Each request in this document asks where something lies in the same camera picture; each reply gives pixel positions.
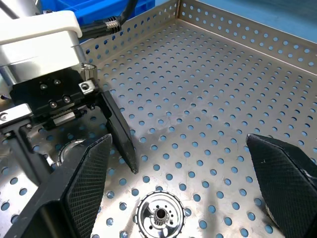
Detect blue plastic tray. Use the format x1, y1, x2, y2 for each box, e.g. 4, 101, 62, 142
40, 0, 156, 28

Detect black cable with metal connector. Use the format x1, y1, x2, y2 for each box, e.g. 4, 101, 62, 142
79, 0, 140, 39

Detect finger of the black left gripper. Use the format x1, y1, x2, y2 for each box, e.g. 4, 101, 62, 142
0, 124, 54, 186
101, 90, 139, 175

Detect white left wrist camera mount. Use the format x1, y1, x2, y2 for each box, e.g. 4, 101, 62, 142
0, 9, 83, 69

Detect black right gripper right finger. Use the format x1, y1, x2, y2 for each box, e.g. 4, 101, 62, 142
246, 133, 317, 238

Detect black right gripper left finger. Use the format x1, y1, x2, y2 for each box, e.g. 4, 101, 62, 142
4, 133, 113, 238

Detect perforated steel tray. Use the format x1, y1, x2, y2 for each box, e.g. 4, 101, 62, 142
0, 0, 317, 238

